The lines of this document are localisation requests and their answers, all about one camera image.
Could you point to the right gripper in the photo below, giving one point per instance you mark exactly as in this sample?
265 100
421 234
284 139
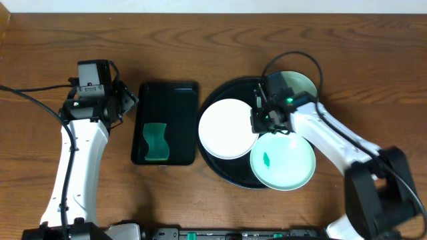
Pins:
258 127

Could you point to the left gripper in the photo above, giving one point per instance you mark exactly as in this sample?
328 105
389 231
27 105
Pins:
126 98

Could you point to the mint green plate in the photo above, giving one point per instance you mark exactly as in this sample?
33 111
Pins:
299 82
283 162

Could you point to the green sponge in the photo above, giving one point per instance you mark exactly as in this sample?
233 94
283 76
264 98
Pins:
158 148

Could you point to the white plate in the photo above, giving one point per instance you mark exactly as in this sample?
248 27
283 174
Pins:
225 129

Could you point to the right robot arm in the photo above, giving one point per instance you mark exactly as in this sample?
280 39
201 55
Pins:
379 191

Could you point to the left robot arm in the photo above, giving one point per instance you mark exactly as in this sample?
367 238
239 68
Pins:
91 109

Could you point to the black rectangular tray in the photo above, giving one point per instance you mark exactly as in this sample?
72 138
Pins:
175 104

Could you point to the round black tray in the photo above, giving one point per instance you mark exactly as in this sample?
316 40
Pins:
236 171

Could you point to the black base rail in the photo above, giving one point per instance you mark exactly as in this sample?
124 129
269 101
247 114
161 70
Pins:
222 234

